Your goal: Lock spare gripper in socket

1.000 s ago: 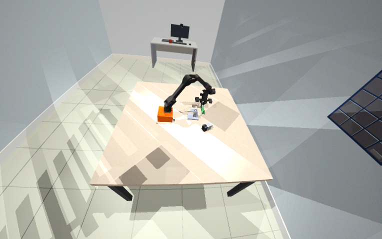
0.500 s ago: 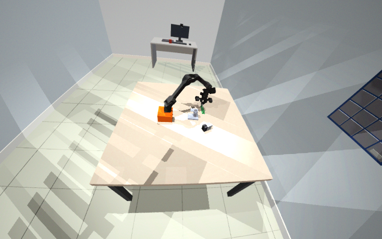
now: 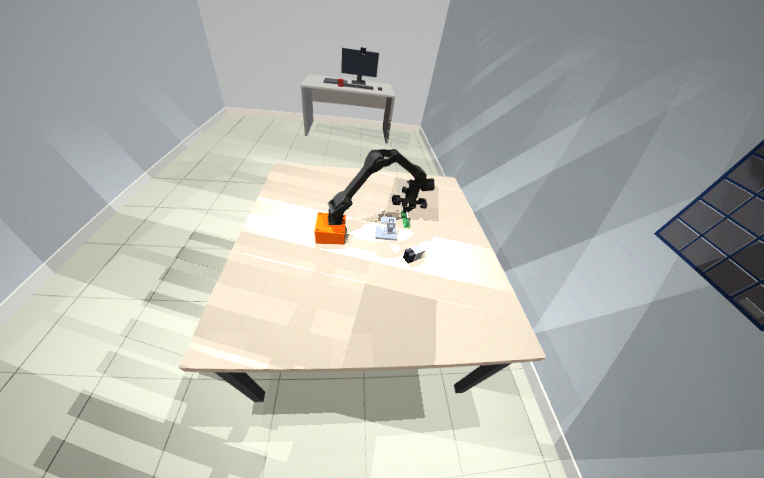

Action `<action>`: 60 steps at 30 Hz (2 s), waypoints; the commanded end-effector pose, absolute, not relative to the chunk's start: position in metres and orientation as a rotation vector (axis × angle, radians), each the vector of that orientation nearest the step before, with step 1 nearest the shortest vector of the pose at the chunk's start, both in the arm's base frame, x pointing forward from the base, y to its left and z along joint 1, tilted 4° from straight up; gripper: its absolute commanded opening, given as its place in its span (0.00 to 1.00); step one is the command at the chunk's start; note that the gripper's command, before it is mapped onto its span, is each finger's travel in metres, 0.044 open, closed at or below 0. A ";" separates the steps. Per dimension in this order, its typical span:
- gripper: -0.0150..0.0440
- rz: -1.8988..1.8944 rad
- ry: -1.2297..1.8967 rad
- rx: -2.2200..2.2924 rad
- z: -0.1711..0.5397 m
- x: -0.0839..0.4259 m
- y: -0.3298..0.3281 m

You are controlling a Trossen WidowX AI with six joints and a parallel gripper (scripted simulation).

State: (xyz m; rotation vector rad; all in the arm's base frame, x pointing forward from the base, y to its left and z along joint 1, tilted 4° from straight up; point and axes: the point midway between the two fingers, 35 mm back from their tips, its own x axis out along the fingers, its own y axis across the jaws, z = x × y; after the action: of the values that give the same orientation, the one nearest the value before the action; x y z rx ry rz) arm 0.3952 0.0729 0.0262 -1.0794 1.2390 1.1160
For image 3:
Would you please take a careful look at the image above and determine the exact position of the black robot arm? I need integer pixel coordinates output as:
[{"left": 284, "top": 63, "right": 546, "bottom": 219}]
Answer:
[{"left": 327, "top": 149, "right": 435, "bottom": 225}]

